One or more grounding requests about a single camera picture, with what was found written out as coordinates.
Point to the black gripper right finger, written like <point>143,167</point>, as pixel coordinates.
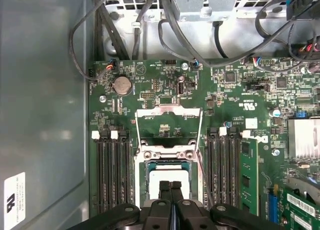
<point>190,215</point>

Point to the blue expansion slot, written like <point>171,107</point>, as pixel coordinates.
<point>273,207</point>

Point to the silver metal drive cage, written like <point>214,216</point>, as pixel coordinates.
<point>150,40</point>

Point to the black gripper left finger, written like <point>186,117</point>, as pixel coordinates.
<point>155,215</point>

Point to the black grey PC case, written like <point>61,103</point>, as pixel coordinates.
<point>45,65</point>

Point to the RAM slot black clips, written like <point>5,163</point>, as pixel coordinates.
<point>108,170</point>
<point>234,170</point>
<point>126,170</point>
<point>212,170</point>

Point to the silver coin battery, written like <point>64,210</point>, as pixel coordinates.
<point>122,85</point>

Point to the green RAM stick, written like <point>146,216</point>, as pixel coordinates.
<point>250,165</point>

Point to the CPU socket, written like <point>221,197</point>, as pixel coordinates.
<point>140,180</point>

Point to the silver finned heatsink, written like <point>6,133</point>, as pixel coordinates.
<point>305,140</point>

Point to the green motherboard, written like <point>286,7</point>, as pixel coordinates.
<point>225,105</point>

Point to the metal socket cover frame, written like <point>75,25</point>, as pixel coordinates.
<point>145,112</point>

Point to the graphics card with fan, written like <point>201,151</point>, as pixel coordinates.
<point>300,205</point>

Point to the white label sticker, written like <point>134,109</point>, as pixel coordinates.
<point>15,197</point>

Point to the CPU with silver top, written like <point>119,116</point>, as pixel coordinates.
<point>153,187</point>

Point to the RAM slot white clips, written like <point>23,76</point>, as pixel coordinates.
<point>117,170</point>
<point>100,170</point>
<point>223,170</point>

